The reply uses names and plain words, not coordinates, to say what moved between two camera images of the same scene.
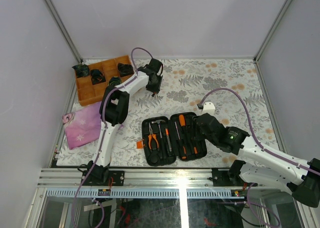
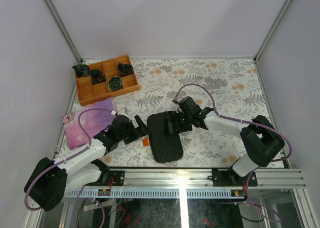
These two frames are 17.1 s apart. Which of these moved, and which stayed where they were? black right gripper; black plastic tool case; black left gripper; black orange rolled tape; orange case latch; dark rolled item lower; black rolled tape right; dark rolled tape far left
Moved: black right gripper; black plastic tool case; orange case latch; black left gripper
Stayed: black rolled tape right; dark rolled item lower; black orange rolled tape; dark rolled tape far left
